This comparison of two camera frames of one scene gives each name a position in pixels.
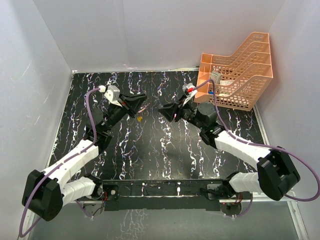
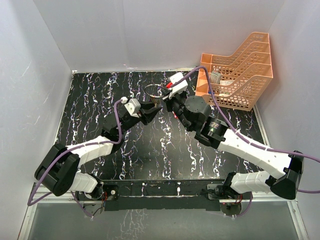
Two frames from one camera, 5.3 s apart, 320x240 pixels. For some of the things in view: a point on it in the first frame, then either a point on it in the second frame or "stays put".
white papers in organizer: [226, 82] stays put
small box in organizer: [216, 76] stays put
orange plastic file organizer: [240, 78] stays put
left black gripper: [134, 103] → [147, 112]
